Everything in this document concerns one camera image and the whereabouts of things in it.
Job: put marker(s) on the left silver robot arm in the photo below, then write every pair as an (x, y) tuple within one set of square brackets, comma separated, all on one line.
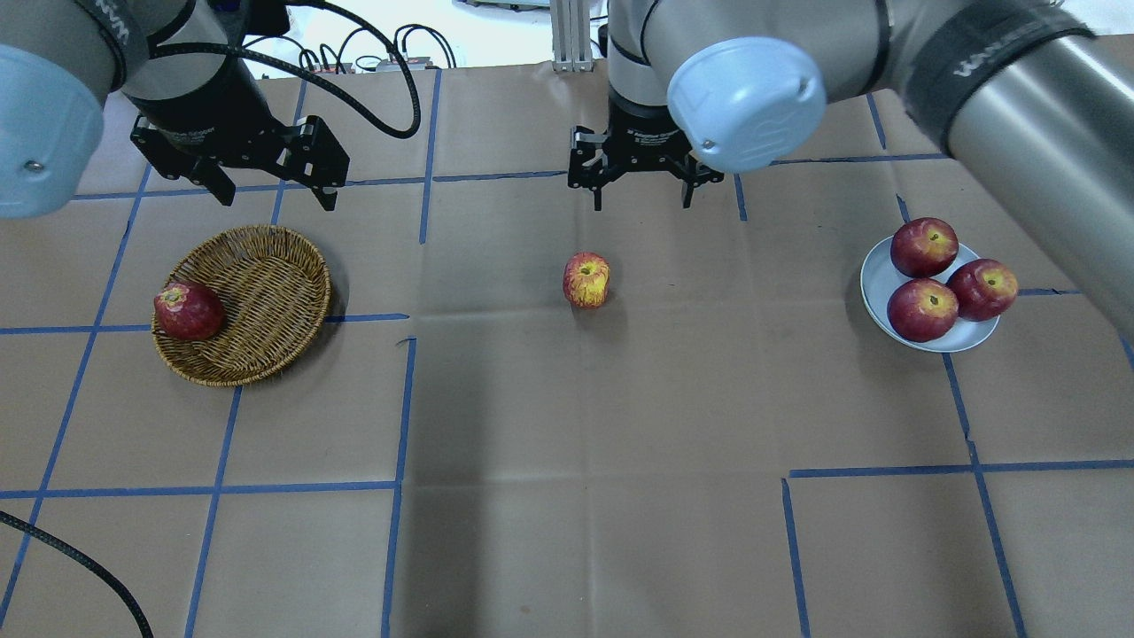
[(181, 64)]

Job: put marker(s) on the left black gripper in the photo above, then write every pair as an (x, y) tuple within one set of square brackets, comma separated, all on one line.
[(208, 113)]

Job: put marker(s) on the dark red apple in basket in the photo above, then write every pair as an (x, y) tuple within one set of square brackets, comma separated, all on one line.
[(189, 311)]

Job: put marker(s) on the light blue plate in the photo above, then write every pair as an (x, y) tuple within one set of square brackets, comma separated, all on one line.
[(879, 279)]

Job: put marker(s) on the yellow-red apple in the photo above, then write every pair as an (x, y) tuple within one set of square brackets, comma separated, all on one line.
[(586, 280)]

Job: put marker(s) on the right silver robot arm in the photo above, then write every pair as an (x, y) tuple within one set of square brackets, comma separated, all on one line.
[(1020, 93)]

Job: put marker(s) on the aluminium frame post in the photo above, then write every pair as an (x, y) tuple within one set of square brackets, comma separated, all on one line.
[(571, 44)]

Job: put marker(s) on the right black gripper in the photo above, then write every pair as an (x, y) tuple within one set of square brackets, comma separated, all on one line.
[(640, 133)]

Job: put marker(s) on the woven wicker basket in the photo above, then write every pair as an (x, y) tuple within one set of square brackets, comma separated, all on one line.
[(276, 289)]

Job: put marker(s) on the red apple on plate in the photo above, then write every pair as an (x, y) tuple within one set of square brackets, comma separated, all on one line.
[(922, 309), (923, 247), (984, 288)]

